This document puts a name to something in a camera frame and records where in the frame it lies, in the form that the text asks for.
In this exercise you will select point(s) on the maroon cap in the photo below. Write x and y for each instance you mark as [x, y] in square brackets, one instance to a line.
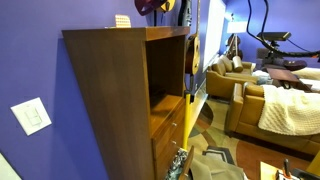
[146, 6]

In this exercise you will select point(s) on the dark brown wooden cabinet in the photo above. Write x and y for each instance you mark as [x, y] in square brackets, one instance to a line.
[110, 100]

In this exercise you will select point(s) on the bright window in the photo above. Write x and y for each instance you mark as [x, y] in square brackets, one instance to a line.
[215, 30]

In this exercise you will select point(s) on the wooden drawer with metal knob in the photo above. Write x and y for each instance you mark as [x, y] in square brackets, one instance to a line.
[166, 155]
[166, 131]

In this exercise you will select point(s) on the patterned floor rug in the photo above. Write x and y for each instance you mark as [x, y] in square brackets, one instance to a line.
[213, 133]

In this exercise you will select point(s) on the cream knitted blanket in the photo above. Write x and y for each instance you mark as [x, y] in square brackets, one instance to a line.
[286, 110]

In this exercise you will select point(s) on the white light switch plate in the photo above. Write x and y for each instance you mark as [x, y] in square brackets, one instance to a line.
[31, 116]

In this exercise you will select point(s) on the tan cylinder pillow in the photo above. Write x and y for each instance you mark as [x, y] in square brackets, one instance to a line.
[237, 64]

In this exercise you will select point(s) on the brown acoustic guitar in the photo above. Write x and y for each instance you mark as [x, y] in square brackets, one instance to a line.
[192, 55]

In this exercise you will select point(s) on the tan leather armchair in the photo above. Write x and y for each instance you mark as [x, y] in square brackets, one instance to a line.
[223, 83]

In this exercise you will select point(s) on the white bedding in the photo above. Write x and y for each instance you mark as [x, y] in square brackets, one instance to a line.
[310, 75]

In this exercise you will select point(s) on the yellow round object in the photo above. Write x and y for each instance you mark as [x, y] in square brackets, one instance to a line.
[168, 5]

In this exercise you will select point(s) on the floor lamp white shade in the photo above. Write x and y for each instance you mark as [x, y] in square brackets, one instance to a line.
[236, 26]

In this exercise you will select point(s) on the beige perforated block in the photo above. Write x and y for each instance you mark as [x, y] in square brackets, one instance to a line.
[122, 21]

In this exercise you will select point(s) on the open drawer with patterned contents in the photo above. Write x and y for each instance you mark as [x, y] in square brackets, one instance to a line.
[188, 166]

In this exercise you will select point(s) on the white panel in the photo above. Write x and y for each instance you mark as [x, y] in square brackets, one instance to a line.
[8, 170]

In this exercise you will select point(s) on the dark wooden coffee table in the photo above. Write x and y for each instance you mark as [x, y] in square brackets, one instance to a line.
[283, 75]

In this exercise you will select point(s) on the black hanging object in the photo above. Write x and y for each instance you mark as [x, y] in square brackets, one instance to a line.
[185, 13]

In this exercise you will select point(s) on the tan leather sofa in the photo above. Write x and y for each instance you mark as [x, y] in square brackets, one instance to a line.
[246, 113]

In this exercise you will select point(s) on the grey cloth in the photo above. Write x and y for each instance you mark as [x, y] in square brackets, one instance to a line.
[213, 170]

